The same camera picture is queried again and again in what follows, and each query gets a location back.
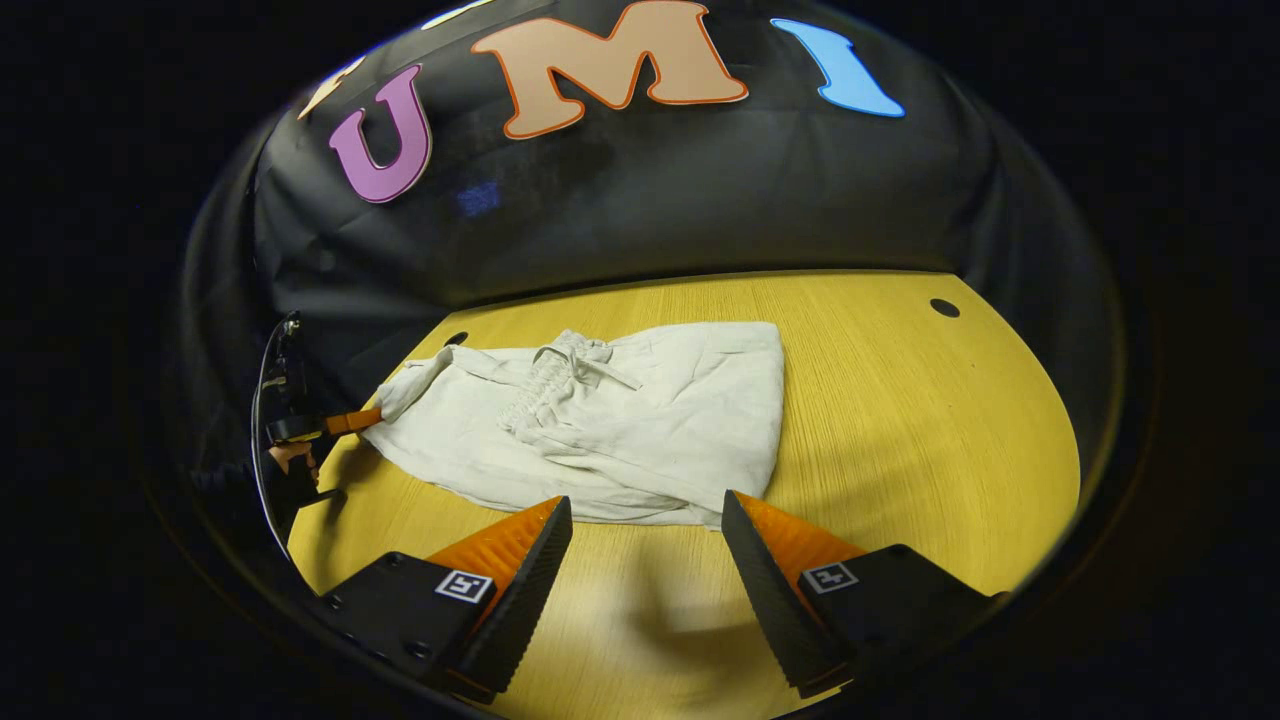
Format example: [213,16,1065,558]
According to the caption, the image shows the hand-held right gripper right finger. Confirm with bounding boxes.
[720,488,1013,701]

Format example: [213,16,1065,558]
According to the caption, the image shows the cream white jeans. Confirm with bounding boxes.
[375,320,787,530]

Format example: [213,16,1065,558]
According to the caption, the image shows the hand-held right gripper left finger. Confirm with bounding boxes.
[313,495,575,706]

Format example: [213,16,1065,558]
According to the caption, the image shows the black backdrop cloth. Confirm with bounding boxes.
[180,0,1129,501]

